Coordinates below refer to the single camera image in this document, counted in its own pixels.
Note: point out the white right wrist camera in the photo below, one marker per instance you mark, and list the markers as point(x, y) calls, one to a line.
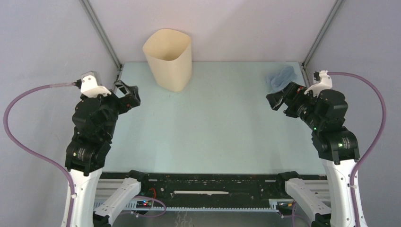
point(323, 82)

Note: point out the cream plastic trash bin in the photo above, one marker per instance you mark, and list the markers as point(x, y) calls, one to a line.
point(169, 55)

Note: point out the translucent blue trash bag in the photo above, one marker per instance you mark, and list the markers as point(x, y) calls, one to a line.
point(279, 80)

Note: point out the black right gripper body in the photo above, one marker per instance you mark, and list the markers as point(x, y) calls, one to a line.
point(301, 104)

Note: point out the aluminium frame post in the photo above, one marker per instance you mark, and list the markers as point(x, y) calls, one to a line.
point(96, 23)
point(323, 30)

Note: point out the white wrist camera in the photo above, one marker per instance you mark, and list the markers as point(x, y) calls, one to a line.
point(91, 85)
point(323, 82)

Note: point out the right aluminium frame post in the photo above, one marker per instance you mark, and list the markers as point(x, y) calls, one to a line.
point(323, 30)

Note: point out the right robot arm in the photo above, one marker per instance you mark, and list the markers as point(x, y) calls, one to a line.
point(322, 110)

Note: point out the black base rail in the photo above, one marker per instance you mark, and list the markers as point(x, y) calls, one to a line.
point(317, 184)

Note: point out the small electronics board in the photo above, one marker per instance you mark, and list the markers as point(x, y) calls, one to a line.
point(143, 204)

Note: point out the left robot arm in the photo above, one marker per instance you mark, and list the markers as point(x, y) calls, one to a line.
point(95, 119)

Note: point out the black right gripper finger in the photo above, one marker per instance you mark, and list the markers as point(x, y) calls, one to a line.
point(276, 100)
point(288, 91)

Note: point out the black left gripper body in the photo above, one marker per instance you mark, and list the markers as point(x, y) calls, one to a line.
point(124, 103)

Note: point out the left aluminium frame post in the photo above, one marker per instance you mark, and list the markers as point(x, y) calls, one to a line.
point(96, 23)

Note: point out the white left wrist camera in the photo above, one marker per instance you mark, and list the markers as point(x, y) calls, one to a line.
point(91, 85)

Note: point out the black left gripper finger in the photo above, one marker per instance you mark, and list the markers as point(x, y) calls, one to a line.
point(132, 92)
point(122, 87)

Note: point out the white slotted cable duct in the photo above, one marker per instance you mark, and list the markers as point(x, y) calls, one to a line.
point(213, 195)

